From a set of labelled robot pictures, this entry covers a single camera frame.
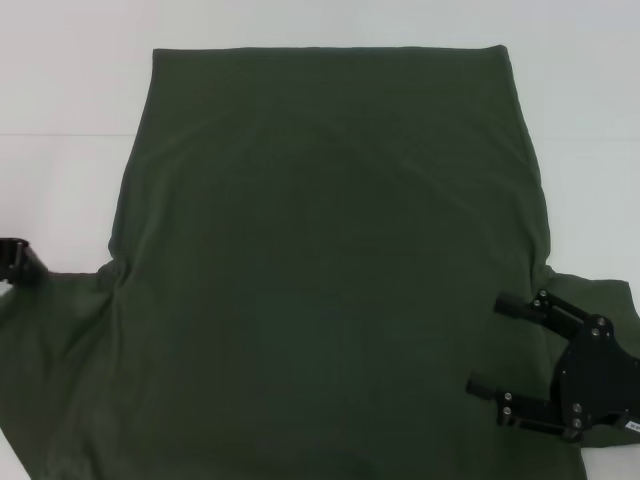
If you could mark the dark green shirt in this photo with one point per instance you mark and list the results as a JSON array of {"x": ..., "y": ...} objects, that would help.
[{"x": 340, "y": 200}]

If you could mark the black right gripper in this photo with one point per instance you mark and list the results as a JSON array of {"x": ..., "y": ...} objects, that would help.
[{"x": 595, "y": 380}]

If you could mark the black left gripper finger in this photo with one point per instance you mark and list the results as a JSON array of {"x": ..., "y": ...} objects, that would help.
[{"x": 27, "y": 262}]

